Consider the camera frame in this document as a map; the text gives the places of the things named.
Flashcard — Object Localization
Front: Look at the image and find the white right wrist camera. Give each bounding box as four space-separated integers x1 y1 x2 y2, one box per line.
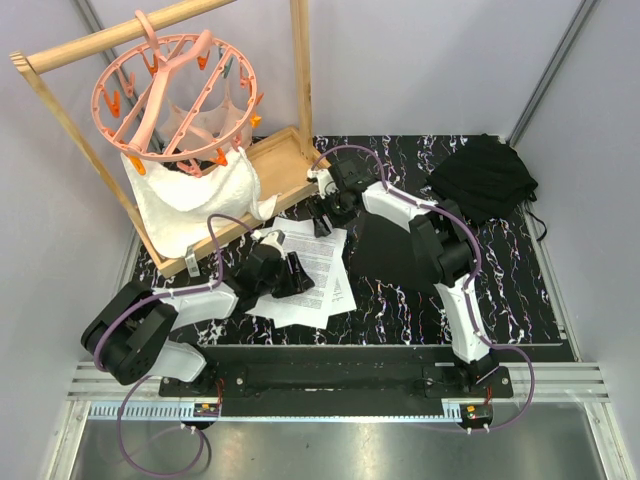
306 168 333 196

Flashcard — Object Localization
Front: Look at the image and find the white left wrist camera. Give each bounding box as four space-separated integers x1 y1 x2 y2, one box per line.
251 228 285 252

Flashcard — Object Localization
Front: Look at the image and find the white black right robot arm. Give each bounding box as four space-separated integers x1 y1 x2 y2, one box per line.
307 160 498 397

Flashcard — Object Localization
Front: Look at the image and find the aluminium rail frame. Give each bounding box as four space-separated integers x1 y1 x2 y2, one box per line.
45 336 639 479

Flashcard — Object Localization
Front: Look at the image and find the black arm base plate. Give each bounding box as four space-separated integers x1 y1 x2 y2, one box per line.
159 345 513 399

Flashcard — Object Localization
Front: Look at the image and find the wooden drying rack frame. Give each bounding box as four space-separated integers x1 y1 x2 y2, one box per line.
8 0 337 279

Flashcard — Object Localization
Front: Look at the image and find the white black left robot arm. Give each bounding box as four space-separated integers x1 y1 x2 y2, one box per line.
80 243 315 396

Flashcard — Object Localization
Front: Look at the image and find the white towel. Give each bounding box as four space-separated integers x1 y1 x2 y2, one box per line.
121 149 278 258

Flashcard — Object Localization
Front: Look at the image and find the black clipboard folder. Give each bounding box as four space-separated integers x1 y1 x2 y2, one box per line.
349 212 437 295

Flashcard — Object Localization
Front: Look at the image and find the paper sheet with drawing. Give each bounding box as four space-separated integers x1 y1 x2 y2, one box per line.
329 266 356 316

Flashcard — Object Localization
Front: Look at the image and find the printed paper sheet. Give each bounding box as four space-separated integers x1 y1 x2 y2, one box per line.
248 294 333 329
264 217 347 298

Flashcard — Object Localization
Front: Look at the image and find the sheer pink mesh garment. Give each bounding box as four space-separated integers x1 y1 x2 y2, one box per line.
157 80 245 150

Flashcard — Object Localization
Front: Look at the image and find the pink round clip hanger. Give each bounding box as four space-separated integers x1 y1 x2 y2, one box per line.
91 11 264 178

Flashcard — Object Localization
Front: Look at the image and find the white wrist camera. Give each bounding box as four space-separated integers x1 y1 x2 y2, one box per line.
251 228 285 252
306 168 333 196

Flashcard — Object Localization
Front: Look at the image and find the black marble pattern mat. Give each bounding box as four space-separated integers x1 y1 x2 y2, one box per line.
97 133 581 362

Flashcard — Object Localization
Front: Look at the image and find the black cloth bundle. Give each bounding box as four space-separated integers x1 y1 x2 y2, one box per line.
429 134 538 225

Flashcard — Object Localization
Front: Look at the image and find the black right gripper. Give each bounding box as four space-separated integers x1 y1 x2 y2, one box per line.
305 189 357 240

